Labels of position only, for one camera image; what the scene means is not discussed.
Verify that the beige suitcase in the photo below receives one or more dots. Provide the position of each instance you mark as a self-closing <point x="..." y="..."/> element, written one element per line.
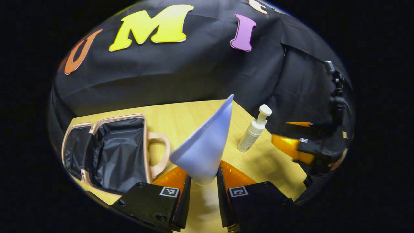
<point x="119" y="152"/>

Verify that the white pump bottle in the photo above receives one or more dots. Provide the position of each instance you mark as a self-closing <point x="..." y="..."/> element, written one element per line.
<point x="250" y="136"/>

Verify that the black backdrop cloth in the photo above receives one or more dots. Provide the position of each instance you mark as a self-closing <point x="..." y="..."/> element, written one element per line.
<point x="181" y="74"/>

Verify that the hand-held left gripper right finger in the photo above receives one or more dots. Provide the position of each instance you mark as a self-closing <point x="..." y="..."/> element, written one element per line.
<point x="223" y="207"/>

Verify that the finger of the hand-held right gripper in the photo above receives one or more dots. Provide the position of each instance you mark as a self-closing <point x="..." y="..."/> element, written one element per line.
<point x="291" y="149"/>
<point x="305" y="128"/>

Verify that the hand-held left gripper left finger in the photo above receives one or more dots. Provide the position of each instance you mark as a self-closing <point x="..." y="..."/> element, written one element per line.
<point x="182" y="207"/>

